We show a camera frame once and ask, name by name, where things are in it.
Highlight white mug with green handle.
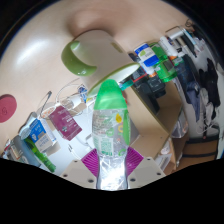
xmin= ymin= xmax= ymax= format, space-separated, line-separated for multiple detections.
xmin=60 ymin=29 xmax=141 ymax=98

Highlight black box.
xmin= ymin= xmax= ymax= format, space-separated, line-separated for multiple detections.
xmin=131 ymin=71 xmax=167 ymax=102

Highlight green plastic container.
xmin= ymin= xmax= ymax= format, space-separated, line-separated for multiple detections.
xmin=151 ymin=43 xmax=180 ymax=83

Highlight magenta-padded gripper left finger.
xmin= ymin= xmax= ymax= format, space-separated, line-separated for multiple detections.
xmin=60 ymin=148 xmax=101 ymax=190

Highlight wooden shelf unit with books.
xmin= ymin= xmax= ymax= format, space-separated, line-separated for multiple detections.
xmin=124 ymin=79 xmax=201 ymax=174

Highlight small white and blue bottle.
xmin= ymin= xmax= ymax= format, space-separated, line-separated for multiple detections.
xmin=133 ymin=43 xmax=160 ymax=68

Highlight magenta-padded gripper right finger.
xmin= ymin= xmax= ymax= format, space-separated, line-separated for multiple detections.
xmin=125 ymin=146 xmax=167 ymax=190

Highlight clear bottle with green cap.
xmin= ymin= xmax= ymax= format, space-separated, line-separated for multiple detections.
xmin=91 ymin=79 xmax=132 ymax=192

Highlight dark hanging clothes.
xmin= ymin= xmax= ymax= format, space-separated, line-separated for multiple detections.
xmin=184 ymin=56 xmax=223 ymax=138

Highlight white and blue carton box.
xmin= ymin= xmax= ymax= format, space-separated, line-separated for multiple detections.
xmin=28 ymin=118 xmax=58 ymax=154

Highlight maroon packet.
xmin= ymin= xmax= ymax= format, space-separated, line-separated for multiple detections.
xmin=48 ymin=105 xmax=83 ymax=142

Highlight flat round red coaster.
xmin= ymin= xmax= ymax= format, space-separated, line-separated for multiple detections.
xmin=0 ymin=94 xmax=18 ymax=124

